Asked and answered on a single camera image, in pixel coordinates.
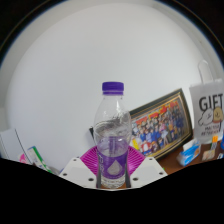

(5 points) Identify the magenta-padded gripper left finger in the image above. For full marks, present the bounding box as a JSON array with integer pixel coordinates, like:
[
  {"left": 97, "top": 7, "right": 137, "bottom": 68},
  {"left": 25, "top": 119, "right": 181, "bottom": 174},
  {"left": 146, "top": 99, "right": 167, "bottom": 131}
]
[{"left": 59, "top": 145, "right": 101, "bottom": 190}]

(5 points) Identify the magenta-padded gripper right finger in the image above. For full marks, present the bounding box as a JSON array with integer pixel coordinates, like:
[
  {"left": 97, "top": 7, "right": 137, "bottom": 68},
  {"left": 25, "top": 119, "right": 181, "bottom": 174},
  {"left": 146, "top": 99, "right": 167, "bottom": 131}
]
[{"left": 125, "top": 145, "right": 168, "bottom": 190}]

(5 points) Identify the pink shuttlecock tube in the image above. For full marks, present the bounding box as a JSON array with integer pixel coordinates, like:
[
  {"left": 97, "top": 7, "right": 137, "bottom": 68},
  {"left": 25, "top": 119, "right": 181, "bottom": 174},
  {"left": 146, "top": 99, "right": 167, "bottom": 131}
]
[{"left": 18, "top": 153, "right": 31, "bottom": 165}]

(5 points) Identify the small patterned box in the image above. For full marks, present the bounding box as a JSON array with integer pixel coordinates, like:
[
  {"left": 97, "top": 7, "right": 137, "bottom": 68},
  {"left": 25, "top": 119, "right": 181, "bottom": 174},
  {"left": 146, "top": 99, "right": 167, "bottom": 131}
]
[{"left": 201, "top": 148, "right": 216, "bottom": 162}]

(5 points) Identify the framed group picture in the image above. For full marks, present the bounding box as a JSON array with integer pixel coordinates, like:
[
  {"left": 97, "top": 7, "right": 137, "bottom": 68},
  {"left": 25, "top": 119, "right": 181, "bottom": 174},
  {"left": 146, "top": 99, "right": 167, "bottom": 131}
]
[{"left": 89, "top": 88, "right": 194, "bottom": 161}]

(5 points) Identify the white and blue shuttlecock tube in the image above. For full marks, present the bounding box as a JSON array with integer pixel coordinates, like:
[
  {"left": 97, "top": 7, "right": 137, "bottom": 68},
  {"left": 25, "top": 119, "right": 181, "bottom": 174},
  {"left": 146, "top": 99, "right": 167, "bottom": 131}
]
[{"left": 27, "top": 145, "right": 54, "bottom": 174}]

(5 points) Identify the purple-capped clear water bottle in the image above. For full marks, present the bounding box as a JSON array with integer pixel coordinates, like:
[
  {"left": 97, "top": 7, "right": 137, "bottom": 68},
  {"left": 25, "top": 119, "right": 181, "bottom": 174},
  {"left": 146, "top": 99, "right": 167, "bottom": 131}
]
[{"left": 93, "top": 81, "right": 133, "bottom": 189}]

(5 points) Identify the white printed tote bag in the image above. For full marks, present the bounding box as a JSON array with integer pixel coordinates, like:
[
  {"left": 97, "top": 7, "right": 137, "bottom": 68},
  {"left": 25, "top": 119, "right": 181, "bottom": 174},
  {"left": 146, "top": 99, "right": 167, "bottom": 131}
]
[{"left": 188, "top": 59, "right": 224, "bottom": 144}]

